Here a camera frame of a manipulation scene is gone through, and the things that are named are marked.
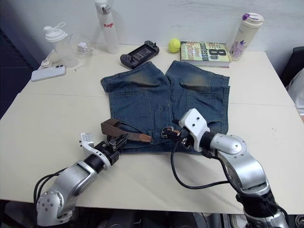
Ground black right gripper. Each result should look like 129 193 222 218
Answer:
162 127 192 150

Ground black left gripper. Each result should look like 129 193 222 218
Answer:
95 133 129 167

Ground brown braided belt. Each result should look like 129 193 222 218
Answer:
100 119 181 144

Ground blue denim shorts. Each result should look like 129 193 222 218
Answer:
100 60 231 155

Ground black handheld game controller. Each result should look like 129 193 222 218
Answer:
119 40 161 70

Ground paperback book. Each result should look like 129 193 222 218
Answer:
180 41 232 69

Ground yellow tennis ball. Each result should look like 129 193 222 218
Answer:
168 38 181 54

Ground white smartphone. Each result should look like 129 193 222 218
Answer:
31 64 67 83

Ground clear shaker bottle white lid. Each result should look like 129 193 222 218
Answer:
43 22 80 69

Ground tall white water bottle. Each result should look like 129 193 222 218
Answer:
94 0 121 54

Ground cream floral tumbler purple lid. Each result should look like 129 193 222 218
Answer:
228 11 265 62

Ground black chair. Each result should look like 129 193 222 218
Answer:
279 46 304 86

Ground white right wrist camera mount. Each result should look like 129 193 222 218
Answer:
178 108 211 152

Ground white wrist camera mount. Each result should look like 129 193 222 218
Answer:
178 108 211 152
78 132 111 167

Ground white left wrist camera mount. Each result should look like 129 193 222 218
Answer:
78 132 111 167

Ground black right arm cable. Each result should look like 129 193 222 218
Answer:
170 139 238 190

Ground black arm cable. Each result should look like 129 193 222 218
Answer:
33 167 70 203
170 139 238 190

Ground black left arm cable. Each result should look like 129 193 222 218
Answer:
33 167 70 203

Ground white charger with cable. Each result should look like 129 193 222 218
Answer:
76 42 98 57

